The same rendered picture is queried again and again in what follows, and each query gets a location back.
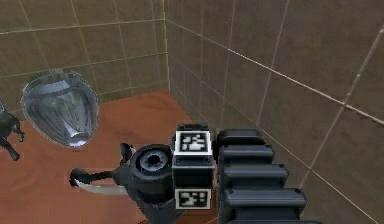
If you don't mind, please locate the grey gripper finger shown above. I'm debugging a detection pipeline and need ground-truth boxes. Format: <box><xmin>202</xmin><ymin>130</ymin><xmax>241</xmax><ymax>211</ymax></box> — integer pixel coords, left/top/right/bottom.
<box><xmin>119</xmin><ymin>142</ymin><xmax>136</xmax><ymax>168</ymax></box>
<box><xmin>68</xmin><ymin>167</ymin><xmax>130</xmax><ymax>197</ymax></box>

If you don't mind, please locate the black statue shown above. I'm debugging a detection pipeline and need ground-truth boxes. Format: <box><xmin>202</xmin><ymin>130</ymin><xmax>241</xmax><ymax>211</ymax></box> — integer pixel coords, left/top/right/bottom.
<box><xmin>0</xmin><ymin>99</ymin><xmax>26</xmax><ymax>162</ymax></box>

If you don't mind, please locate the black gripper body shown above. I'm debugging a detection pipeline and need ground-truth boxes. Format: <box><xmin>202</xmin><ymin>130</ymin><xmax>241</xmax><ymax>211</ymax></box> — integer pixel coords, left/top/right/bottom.
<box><xmin>113</xmin><ymin>143</ymin><xmax>178</xmax><ymax>224</ymax></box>

